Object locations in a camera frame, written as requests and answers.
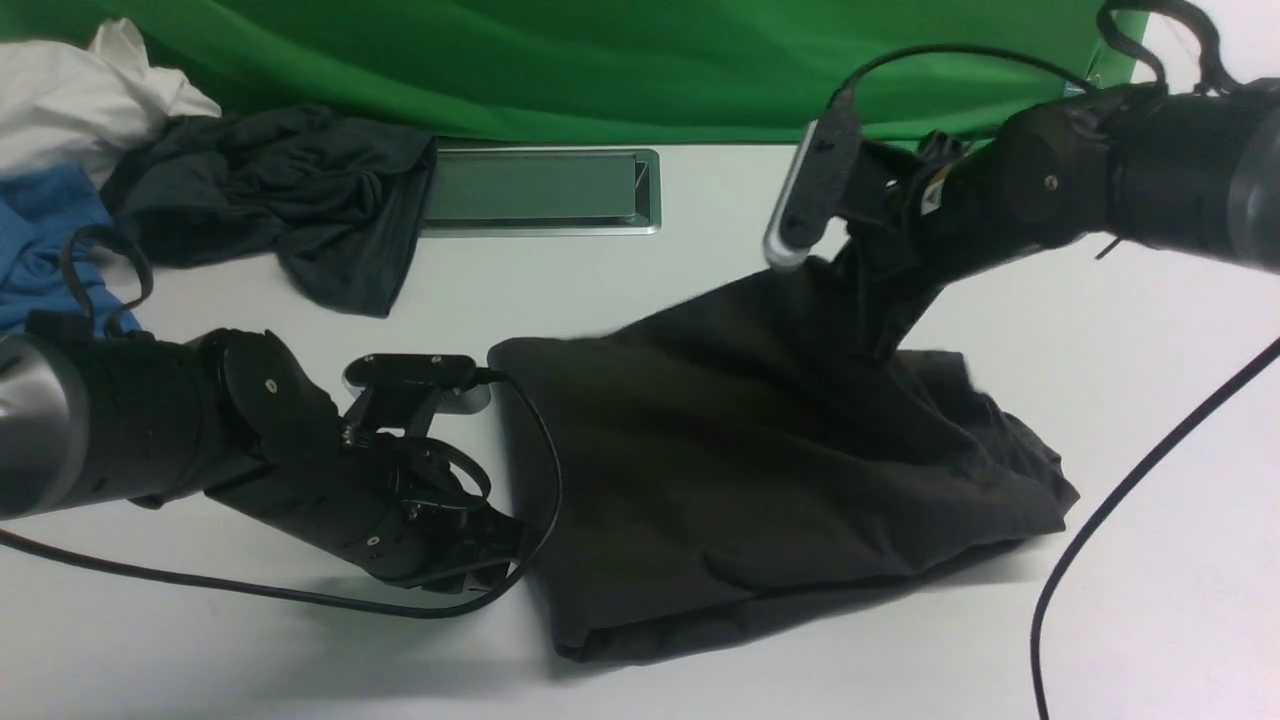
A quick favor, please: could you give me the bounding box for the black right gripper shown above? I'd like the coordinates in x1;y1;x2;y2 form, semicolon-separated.
835;132;1041;351

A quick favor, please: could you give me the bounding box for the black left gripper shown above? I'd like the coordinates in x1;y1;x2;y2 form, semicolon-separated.
207;436;526;593

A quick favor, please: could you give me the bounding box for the dark gray long-sleeve top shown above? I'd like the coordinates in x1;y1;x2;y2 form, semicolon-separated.
488;259;1079;664

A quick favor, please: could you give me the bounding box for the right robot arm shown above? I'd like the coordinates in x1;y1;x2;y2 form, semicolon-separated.
835;1;1279;360

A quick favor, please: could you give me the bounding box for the dark teal crumpled garment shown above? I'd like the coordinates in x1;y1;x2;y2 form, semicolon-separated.
100;105;438;319

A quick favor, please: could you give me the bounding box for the green backdrop cloth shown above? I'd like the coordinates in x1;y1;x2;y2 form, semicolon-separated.
3;1;1134;143

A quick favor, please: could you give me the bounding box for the blue crumpled garment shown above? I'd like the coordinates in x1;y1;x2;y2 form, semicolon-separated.
1;163;141;336

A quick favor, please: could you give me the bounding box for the white crumpled garment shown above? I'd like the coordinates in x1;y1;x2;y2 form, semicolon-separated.
1;18;221;186

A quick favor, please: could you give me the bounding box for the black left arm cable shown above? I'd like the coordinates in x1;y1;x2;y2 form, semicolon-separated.
0;370;563;621

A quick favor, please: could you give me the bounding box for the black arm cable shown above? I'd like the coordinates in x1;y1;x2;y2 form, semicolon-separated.
0;370;563;621
829;42;1280;720

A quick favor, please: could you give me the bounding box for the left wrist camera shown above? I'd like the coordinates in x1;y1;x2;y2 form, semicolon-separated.
342;354;492;445

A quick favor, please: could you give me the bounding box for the metal table cable tray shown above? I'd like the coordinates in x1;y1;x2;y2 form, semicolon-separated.
421;147;662;238

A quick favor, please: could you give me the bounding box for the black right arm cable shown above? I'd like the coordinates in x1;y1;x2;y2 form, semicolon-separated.
829;42;1280;720

